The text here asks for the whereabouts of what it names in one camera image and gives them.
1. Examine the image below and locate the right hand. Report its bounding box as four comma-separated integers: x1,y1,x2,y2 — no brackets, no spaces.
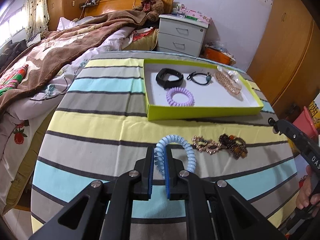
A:
296,165,319,216

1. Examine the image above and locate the blue spiral hair tie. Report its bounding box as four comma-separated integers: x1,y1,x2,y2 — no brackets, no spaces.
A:
153,134,196,179

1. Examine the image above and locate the pink plastic bucket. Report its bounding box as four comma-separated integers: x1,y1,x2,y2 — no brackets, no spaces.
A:
293,107,319,141

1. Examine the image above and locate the rose gold chain bracelet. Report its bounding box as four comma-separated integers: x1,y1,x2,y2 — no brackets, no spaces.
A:
191,135,223,156

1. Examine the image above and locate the floral white bed quilt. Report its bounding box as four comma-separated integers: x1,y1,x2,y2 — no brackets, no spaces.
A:
1,16,136,214

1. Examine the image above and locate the white bedside drawer cabinet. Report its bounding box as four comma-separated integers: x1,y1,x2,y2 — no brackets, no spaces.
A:
157,15,209,57

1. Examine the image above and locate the black hair tie teal bead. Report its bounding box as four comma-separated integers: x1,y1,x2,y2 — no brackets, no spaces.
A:
187,72,212,86

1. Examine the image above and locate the striped table cloth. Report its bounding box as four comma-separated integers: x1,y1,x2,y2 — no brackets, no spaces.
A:
31,51,298,230

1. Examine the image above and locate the wooden headboard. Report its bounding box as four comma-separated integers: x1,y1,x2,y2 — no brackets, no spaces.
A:
84,0,174,17

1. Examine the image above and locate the brown beaded bracelet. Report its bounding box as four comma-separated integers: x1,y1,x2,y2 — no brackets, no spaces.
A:
218,133,249,160

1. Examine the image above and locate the wooden wardrobe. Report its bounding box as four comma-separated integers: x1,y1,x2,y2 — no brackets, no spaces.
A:
247,0,319,121

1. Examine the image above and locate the green shallow cardboard box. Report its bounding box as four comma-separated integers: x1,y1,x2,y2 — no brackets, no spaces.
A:
143,59,264,121

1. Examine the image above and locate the brown teddy bear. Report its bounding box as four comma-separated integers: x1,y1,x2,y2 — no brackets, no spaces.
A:
133,0,164,22

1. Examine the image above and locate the purple spiral hair tie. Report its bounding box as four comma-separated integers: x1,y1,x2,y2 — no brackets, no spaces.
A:
165,87,195,107

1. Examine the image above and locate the pink floral box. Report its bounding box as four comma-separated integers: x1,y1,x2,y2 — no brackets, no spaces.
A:
185,9,212,24

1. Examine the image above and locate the rose gold hair claw clip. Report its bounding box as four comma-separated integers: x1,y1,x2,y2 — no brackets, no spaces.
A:
214,66,242,96

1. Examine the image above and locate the dotted window curtain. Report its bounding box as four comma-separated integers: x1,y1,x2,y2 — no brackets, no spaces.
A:
24,0,50,41

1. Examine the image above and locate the brown plush blanket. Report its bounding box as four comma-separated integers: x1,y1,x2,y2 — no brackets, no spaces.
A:
1,10,147,115

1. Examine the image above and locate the orange basin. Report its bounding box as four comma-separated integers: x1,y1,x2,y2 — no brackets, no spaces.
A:
203,47,236,66

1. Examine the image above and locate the black wristband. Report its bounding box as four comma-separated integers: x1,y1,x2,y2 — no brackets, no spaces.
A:
156,68,184,89

